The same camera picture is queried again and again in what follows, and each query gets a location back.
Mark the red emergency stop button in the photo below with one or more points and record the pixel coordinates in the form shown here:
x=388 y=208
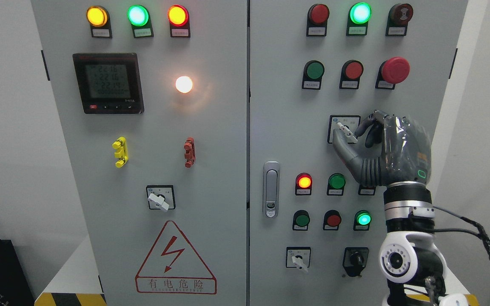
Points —
x=392 y=72

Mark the top right green indicator light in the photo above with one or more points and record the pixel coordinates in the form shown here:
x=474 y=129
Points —
x=358 y=19

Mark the left door gray rotary switch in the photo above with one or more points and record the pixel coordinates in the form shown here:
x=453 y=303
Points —
x=160 y=197

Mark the gray robotic hand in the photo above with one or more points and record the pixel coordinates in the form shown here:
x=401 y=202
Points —
x=405 y=151

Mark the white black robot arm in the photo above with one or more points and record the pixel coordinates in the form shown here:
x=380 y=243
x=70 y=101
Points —
x=414 y=267

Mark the dark green indicator light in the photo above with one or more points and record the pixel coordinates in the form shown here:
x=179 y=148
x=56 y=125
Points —
x=336 y=185

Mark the red push button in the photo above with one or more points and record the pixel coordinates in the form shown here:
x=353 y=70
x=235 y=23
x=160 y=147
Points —
x=351 y=73
x=332 y=220

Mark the dark red buzzer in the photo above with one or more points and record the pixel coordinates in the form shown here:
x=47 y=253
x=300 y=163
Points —
x=398 y=18

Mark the white glowing indicator light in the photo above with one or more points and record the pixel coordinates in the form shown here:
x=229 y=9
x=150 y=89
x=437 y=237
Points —
x=184 y=84

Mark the yellow indicator light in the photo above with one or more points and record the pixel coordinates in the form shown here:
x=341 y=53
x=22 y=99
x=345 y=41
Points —
x=99 y=21

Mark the lower red push button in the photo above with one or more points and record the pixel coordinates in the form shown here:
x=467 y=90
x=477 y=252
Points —
x=332 y=220

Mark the black digital power meter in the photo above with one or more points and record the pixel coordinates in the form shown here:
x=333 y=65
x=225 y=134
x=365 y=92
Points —
x=109 y=83

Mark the lit red indicator light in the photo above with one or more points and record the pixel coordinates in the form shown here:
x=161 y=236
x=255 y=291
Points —
x=303 y=184

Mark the top right red indicator light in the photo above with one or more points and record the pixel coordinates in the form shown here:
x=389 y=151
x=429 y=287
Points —
x=317 y=20

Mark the red terminal connector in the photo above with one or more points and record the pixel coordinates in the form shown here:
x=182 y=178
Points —
x=190 y=152

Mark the upper red push button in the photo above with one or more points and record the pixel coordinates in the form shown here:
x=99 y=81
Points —
x=351 y=73

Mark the upper green push button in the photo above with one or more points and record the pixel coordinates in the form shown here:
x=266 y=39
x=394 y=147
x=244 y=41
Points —
x=312 y=75

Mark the black key selector switch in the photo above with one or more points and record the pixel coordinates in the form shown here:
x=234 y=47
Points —
x=355 y=260

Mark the gray electrical cabinet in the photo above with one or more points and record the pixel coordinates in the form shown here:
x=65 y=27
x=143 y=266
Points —
x=247 y=107

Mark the top left green indicator light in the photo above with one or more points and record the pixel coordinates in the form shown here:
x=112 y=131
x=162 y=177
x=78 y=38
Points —
x=140 y=21

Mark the silver door latch handle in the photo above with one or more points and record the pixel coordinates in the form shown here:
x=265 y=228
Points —
x=270 y=198

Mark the lit green push button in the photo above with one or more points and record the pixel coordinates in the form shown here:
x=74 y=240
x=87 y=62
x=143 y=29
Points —
x=362 y=221

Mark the lower green push button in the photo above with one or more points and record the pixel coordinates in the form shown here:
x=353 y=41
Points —
x=301 y=220

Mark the top left red indicator light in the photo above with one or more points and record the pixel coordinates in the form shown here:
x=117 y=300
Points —
x=178 y=17

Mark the red electrical hazard sticker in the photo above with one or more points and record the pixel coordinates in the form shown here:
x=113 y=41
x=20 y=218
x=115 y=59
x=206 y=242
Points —
x=173 y=266

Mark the yellow terminal connector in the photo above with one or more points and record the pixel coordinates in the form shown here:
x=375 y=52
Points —
x=121 y=152

